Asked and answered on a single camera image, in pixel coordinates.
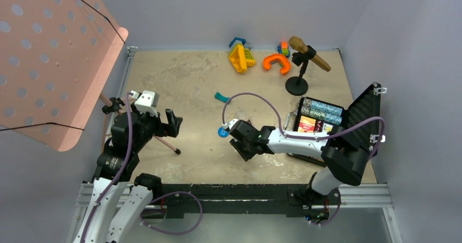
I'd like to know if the blue round dealer button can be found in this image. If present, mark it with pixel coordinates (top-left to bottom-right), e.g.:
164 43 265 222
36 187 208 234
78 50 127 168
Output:
217 127 229 138

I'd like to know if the gold toy microphone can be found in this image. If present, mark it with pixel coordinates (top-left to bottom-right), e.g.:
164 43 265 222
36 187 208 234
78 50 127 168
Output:
288 36 331 72

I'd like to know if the blue toy house piece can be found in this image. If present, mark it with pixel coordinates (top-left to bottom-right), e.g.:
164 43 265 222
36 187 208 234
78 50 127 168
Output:
228 37 246 50

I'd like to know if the orange horseshoe toy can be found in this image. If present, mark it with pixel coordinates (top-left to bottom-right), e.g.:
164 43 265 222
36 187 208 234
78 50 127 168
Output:
263 53 291 75

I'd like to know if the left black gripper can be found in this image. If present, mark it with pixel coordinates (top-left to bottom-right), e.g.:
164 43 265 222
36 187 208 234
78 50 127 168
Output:
131 101 181 152

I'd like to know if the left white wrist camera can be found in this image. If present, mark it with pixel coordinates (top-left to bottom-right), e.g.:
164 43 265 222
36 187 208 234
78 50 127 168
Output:
130 90 160 117

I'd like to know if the clear round disc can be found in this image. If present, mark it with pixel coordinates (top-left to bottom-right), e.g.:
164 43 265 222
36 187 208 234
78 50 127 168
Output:
234 110 247 120

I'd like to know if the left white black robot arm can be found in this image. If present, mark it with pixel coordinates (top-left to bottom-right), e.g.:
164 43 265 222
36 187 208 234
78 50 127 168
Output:
74 91 183 242

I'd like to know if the teal curved block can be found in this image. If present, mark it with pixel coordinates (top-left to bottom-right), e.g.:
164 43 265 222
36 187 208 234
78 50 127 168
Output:
214 92 230 104

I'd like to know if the pink perforated music stand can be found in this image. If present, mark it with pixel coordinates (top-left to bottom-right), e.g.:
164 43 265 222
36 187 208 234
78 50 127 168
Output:
1 0 129 151

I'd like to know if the light blue poker chip stack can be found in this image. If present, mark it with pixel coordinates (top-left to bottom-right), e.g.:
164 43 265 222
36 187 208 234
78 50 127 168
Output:
311 101 343 125

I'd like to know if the yellow toy basket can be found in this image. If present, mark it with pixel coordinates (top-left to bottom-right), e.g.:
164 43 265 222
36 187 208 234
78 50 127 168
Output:
228 44 256 74

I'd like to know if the green poker chip stack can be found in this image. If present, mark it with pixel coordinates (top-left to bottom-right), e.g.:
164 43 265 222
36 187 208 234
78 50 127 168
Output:
308 108 327 121

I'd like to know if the grey poker chip stack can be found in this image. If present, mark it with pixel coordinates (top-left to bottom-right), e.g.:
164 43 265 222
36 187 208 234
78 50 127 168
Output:
300 98 312 117

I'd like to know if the colourful toy car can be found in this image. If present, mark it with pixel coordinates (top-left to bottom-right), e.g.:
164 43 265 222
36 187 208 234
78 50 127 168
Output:
277 41 290 58

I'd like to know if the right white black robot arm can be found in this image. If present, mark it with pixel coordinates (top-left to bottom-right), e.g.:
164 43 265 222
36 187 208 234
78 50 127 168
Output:
223 119 369 203

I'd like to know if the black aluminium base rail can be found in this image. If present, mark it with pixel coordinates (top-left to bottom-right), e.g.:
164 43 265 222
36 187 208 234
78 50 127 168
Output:
74 181 394 221

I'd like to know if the blue ace card box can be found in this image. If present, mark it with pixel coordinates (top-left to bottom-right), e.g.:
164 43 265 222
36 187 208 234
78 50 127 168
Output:
322 122 333 132

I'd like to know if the chrome case handle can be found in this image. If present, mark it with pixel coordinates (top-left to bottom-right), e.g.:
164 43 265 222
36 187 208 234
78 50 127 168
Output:
283 111 297 131

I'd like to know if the black poker set case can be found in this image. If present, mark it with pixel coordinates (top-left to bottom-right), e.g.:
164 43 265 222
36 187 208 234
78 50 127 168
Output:
287 82 387 167

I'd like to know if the red Texas Hold'em card box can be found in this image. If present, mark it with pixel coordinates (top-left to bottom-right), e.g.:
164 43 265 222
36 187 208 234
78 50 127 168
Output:
297 116 317 133

